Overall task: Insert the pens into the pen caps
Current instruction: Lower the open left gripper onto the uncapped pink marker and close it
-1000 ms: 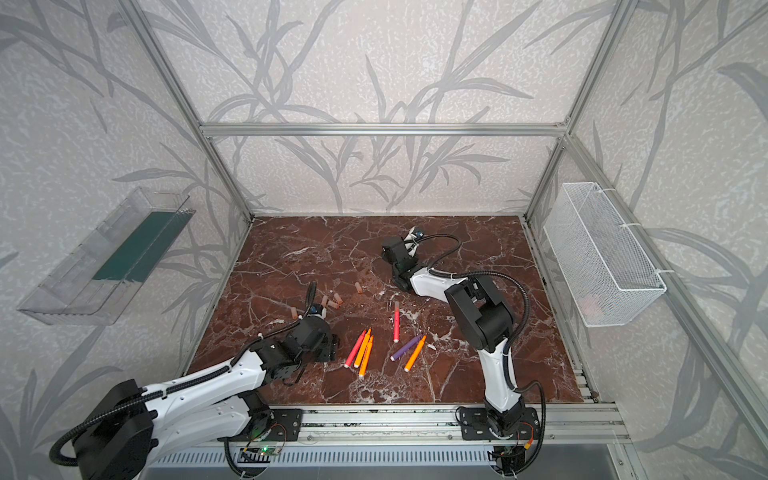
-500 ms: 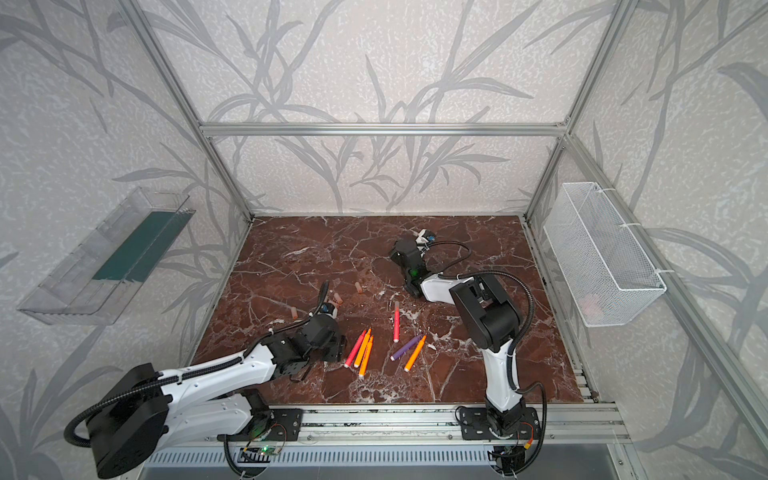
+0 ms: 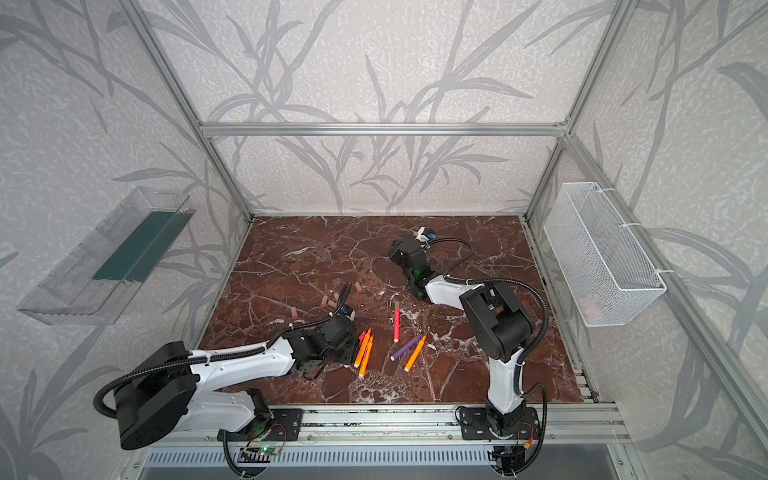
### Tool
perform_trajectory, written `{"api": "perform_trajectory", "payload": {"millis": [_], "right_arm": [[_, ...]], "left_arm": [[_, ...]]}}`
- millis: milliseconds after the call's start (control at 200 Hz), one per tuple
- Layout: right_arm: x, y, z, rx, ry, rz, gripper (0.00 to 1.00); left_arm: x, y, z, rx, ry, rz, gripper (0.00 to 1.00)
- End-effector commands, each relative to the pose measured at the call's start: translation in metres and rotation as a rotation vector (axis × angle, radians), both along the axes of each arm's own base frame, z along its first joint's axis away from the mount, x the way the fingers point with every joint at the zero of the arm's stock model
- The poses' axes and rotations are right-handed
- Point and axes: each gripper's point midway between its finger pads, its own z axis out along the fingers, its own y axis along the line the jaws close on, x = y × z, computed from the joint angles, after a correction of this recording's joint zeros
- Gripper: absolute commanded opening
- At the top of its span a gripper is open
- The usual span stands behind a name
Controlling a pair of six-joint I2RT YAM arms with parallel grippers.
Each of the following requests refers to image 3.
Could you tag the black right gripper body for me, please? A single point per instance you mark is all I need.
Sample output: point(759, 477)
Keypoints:
point(402, 253)

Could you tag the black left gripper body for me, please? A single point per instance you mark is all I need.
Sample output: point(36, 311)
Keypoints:
point(346, 335)

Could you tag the thick pink marker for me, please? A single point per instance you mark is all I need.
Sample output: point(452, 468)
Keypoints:
point(396, 322)

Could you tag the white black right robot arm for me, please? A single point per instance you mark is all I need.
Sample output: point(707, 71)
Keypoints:
point(502, 327)

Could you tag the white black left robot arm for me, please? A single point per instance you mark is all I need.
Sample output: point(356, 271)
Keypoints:
point(176, 389)

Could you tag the orange pen upper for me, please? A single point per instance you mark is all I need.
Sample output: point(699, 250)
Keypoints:
point(363, 346)

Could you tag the orange pen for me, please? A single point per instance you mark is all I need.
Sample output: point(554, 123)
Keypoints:
point(363, 346)
point(415, 354)
point(366, 357)

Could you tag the orange pen lower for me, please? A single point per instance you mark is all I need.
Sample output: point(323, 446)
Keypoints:
point(366, 357)

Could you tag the orange pen right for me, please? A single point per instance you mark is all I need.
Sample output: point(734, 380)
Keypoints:
point(415, 354)

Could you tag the purple marker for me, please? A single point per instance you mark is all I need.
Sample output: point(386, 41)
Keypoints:
point(406, 348)

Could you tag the horizontal aluminium crossbar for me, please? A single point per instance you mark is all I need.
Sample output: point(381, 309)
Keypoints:
point(218, 129)

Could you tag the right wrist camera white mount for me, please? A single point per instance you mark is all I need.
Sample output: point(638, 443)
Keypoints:
point(426, 235)

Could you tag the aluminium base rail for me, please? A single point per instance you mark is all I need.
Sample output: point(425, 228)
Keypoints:
point(436, 424)

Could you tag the white wire mesh basket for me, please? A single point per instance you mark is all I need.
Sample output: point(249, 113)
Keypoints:
point(609, 275)

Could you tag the clear plastic wall tray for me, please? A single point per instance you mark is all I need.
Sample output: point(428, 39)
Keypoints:
point(94, 284)

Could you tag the aluminium frame post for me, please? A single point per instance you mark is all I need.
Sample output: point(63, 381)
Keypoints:
point(138, 22)

